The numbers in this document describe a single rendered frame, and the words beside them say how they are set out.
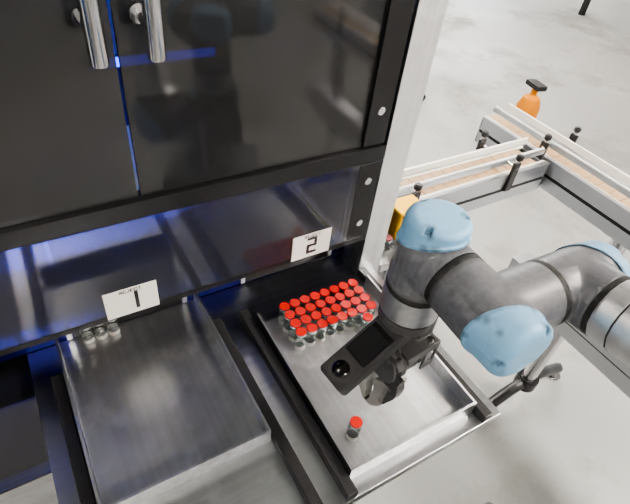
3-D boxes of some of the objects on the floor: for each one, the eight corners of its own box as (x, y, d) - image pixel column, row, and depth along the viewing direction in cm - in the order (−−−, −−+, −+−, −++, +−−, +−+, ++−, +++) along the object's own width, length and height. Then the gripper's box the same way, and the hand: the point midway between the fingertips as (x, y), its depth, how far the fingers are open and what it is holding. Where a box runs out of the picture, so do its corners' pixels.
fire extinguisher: (489, 150, 340) (520, 70, 303) (526, 163, 333) (562, 82, 296) (481, 167, 323) (513, 84, 286) (520, 180, 316) (557, 97, 279)
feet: (461, 414, 190) (473, 393, 180) (549, 365, 211) (563, 344, 202) (476, 432, 185) (488, 412, 176) (564, 379, 206) (580, 359, 197)
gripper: (460, 316, 64) (419, 404, 79) (411, 272, 69) (381, 362, 84) (411, 344, 60) (377, 432, 74) (363, 295, 65) (340, 386, 79)
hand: (367, 399), depth 77 cm, fingers closed
